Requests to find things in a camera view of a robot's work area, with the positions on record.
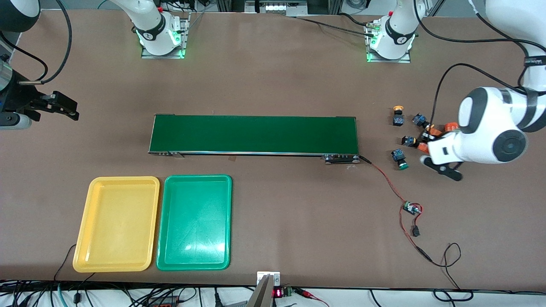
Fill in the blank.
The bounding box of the green mushroom head push button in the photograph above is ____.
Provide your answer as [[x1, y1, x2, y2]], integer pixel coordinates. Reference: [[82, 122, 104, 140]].
[[391, 148, 409, 171]]

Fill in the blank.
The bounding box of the red and black wire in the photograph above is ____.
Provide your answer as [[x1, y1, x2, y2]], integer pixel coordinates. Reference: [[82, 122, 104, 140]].
[[399, 210, 474, 302], [358, 156, 408, 206]]

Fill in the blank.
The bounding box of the black table cable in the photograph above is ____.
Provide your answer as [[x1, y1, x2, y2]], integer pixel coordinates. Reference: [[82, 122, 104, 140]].
[[294, 16, 376, 39]]

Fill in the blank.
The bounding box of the yellow plastic tray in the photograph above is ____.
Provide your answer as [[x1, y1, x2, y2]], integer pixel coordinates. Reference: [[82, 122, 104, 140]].
[[73, 176, 160, 273]]

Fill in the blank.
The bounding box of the thin black cable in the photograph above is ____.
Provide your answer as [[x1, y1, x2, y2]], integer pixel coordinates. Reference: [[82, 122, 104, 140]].
[[54, 244, 77, 282]]

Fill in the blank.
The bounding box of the red and black power strip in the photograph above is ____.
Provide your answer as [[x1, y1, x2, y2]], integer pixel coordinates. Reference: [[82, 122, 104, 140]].
[[143, 295, 182, 307]]

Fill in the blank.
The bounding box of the green plastic tray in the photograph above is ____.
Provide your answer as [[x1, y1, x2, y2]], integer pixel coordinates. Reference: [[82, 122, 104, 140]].
[[156, 174, 233, 271]]

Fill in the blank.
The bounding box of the grey metal camera stand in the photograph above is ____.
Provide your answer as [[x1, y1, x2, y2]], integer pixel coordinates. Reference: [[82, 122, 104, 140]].
[[247, 271, 281, 307]]

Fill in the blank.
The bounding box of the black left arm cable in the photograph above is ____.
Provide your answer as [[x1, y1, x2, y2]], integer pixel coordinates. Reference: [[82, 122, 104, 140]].
[[416, 0, 534, 128]]

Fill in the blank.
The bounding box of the green conveyor belt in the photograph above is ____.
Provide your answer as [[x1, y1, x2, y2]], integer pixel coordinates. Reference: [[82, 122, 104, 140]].
[[148, 114, 361, 165]]

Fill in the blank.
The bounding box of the teal cable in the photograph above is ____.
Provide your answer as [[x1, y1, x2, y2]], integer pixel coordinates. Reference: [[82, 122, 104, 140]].
[[55, 283, 70, 307]]

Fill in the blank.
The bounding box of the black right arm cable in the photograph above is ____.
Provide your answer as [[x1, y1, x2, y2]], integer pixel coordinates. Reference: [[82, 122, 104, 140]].
[[0, 0, 73, 86]]

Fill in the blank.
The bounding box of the silver control box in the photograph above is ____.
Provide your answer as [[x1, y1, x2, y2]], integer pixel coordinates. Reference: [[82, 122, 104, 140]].
[[244, 0, 308, 14]]

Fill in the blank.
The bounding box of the red clip lead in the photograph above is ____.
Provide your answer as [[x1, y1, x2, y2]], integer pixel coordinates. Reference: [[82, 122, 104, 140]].
[[295, 288, 330, 307]]

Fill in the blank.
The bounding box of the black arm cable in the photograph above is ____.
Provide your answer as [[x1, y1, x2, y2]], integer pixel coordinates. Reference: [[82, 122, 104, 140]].
[[416, 0, 534, 128], [0, 0, 73, 86]]

